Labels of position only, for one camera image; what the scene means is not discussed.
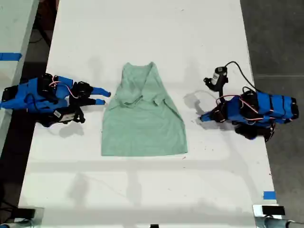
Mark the black camera box white label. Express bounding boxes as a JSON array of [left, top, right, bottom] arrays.
[[39, 107, 86, 128]]

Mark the short blue tape piece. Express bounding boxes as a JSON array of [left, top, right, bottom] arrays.
[[263, 190, 277, 200]]

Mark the pale green t-shirt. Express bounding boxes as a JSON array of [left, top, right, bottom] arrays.
[[101, 61, 189, 157]]

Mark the black camera box silver label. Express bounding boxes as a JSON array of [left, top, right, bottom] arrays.
[[203, 66, 229, 98]]

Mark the black camera cable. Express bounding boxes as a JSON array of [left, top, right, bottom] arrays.
[[223, 61, 257, 92]]

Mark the white side table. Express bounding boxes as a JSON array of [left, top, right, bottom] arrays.
[[0, 0, 40, 154]]

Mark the long blue tape strip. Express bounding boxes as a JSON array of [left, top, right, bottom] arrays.
[[0, 52, 23, 62]]

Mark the black floor cable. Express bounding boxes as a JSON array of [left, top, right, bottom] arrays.
[[29, 22, 53, 48]]

